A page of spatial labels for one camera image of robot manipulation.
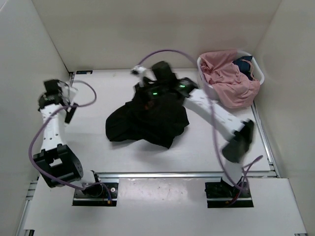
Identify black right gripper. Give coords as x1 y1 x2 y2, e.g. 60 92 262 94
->
130 81 167 112

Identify black trousers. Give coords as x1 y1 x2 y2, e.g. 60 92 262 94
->
105 84 189 148

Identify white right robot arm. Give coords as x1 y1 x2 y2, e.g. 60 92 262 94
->
131 61 254 197

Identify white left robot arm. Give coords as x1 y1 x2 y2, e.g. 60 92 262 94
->
29 79 103 197

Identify pink trousers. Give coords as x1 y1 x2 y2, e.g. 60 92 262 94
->
199 49 261 109

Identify navy blue garment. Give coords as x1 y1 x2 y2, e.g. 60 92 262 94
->
233 56 253 81

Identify white laundry basket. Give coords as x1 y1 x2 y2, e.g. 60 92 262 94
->
197 50 265 101

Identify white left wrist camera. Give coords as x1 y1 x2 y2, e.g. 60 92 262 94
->
57 81 78 105

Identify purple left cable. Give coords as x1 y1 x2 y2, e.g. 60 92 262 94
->
29 81 114 197

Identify purple cable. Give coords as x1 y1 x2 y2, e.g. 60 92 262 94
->
139 49 264 200
29 81 114 197

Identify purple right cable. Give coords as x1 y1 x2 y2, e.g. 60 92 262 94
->
139 49 264 200

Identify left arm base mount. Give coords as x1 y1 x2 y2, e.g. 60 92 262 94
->
72 178 119 207

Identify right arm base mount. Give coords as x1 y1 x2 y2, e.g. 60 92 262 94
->
205 181 254 208

